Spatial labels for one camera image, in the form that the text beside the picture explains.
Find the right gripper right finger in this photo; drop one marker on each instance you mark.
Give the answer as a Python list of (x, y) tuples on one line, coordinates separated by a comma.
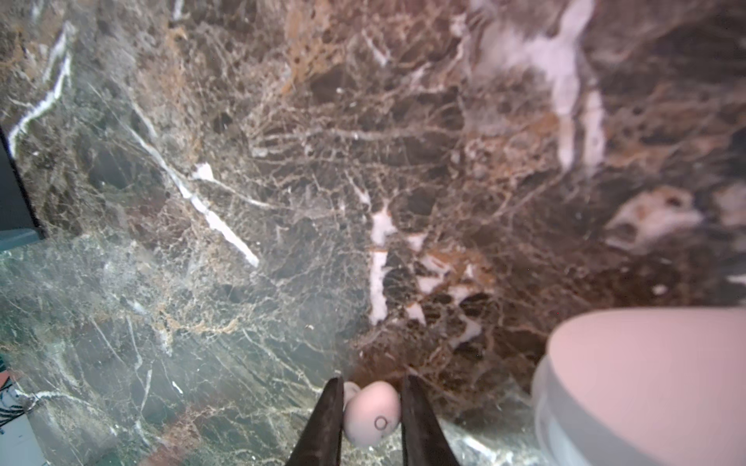
[(423, 440)]

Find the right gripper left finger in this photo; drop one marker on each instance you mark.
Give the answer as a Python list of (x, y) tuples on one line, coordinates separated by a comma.
[(321, 439)]

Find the white earbud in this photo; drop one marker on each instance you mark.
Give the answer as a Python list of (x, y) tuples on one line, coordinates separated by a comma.
[(371, 414)]

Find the white earbud charging case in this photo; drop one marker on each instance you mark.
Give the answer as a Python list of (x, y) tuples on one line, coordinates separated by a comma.
[(644, 386)]

